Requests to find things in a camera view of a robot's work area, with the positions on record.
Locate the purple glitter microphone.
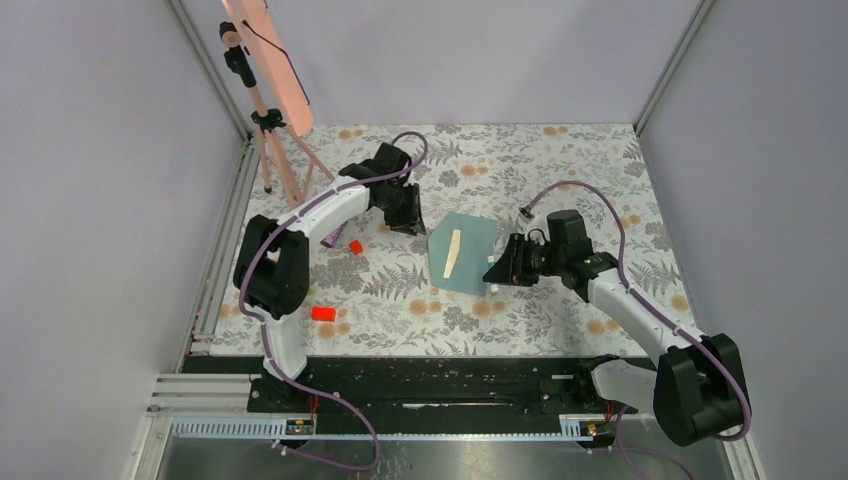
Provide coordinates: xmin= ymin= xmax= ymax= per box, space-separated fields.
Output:
xmin=321 ymin=223 xmax=346 ymax=249

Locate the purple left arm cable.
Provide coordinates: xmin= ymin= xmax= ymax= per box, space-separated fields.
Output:
xmin=237 ymin=131 xmax=430 ymax=473

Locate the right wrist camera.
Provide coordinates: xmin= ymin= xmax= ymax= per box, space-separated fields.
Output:
xmin=519 ymin=206 xmax=539 ymax=233

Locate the small glue stick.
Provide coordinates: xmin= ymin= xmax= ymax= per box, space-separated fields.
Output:
xmin=487 ymin=256 xmax=499 ymax=294

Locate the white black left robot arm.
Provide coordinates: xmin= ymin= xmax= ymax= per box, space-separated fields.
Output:
xmin=233 ymin=143 xmax=426 ymax=411

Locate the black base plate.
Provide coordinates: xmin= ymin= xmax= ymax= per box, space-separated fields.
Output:
xmin=182 ymin=356 xmax=622 ymax=439

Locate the pink tripod stand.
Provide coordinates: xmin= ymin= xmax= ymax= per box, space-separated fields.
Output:
xmin=219 ymin=22 xmax=335 ymax=208

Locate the floral table mat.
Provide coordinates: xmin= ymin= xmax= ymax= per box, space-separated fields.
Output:
xmin=209 ymin=123 xmax=708 ymax=359

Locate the red cylinder block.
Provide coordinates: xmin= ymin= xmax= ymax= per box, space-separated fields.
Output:
xmin=311 ymin=306 xmax=338 ymax=322

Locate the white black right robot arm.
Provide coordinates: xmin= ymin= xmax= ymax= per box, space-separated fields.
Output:
xmin=482 ymin=210 xmax=752 ymax=446

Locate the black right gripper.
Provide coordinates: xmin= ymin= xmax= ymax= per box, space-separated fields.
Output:
xmin=483 ymin=233 xmax=566 ymax=287

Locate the pink light panel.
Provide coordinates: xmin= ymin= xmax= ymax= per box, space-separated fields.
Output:
xmin=222 ymin=0 xmax=314 ymax=137

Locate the white slotted cable duct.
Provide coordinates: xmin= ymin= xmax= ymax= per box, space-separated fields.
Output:
xmin=170 ymin=413 xmax=598 ymax=443

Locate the small red cube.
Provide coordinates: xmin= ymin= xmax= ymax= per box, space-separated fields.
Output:
xmin=349 ymin=240 xmax=364 ymax=255

